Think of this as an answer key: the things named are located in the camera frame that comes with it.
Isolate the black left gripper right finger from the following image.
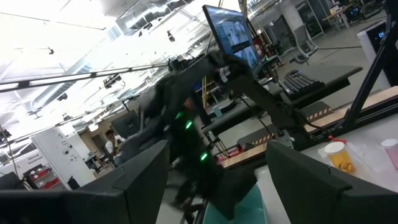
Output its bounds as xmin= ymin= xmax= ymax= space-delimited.
xmin=266 ymin=141 xmax=398 ymax=224

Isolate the white pillar cabinet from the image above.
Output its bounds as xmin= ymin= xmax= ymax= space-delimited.
xmin=30 ymin=126 xmax=98 ymax=188

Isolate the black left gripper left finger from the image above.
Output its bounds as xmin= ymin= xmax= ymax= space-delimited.
xmin=0 ymin=139 xmax=171 ymax=224

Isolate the black metal table frame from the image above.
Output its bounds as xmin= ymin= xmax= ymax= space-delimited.
xmin=214 ymin=93 xmax=398 ymax=163

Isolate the black computer keyboard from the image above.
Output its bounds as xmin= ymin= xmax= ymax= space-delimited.
xmin=279 ymin=70 xmax=325 ymax=101

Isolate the red cable clip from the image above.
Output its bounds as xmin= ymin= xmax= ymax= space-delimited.
xmin=328 ymin=135 xmax=348 ymax=145

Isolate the computer monitor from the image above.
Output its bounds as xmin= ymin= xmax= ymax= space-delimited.
xmin=201 ymin=4 xmax=262 ymax=73

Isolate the grey office chair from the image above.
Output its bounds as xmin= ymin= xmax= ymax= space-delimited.
xmin=291 ymin=24 xmax=319 ymax=65

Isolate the teal plastic bin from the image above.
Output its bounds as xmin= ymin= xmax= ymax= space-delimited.
xmin=203 ymin=183 xmax=268 ymax=224

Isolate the white bottle cap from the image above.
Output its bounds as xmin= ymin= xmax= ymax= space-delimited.
xmin=381 ymin=138 xmax=398 ymax=171

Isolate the hazard striped floor mat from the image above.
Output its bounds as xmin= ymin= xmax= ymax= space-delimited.
xmin=236 ymin=100 xmax=334 ymax=151

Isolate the white appliance with display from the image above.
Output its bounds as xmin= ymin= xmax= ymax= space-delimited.
xmin=356 ymin=19 xmax=393 ymax=91

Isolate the black slanted pole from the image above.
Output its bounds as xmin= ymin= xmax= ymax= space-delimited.
xmin=341 ymin=0 xmax=398 ymax=132

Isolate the wide amber pill bottle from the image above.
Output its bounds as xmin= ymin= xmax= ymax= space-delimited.
xmin=323 ymin=141 xmax=356 ymax=174

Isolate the person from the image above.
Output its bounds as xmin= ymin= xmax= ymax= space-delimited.
xmin=103 ymin=129 xmax=126 ymax=158

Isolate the grey desk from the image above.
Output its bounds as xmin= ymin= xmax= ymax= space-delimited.
xmin=201 ymin=63 xmax=364 ymax=135

